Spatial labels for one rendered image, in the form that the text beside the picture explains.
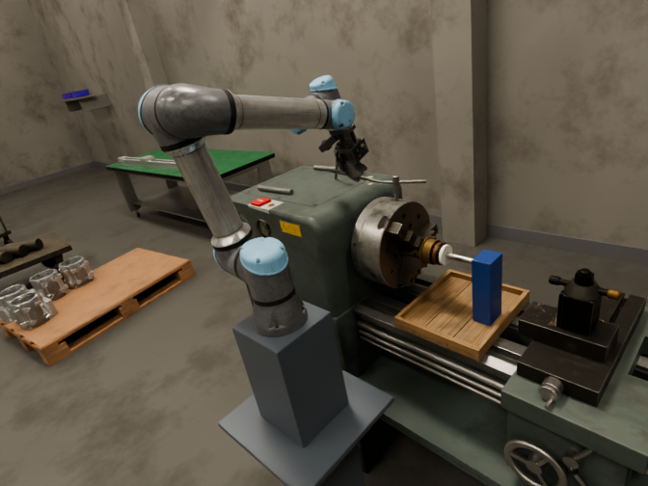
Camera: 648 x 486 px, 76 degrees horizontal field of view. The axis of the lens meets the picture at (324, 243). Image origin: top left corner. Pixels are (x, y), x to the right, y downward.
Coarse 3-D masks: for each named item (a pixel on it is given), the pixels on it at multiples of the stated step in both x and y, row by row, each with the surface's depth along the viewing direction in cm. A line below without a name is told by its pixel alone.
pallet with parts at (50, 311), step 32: (128, 256) 423; (160, 256) 409; (32, 288) 360; (64, 288) 365; (96, 288) 369; (128, 288) 358; (160, 288) 380; (0, 320) 346; (32, 320) 321; (64, 320) 328; (64, 352) 310
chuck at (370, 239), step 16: (384, 208) 140; (400, 208) 139; (416, 208) 146; (368, 224) 140; (416, 224) 148; (368, 240) 138; (384, 240) 136; (368, 256) 139; (384, 256) 138; (400, 256) 145; (368, 272) 144; (384, 272) 140
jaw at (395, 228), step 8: (384, 224) 137; (392, 224) 137; (400, 224) 135; (392, 232) 135; (400, 232) 135; (408, 232) 137; (400, 240) 138; (408, 240) 136; (416, 240) 138; (416, 248) 138
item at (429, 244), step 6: (426, 240) 138; (432, 240) 137; (438, 240) 138; (420, 246) 137; (426, 246) 136; (432, 246) 136; (438, 246) 135; (420, 252) 137; (426, 252) 136; (432, 252) 135; (438, 252) 134; (420, 258) 138; (426, 258) 137; (432, 258) 136; (438, 258) 134; (438, 264) 137
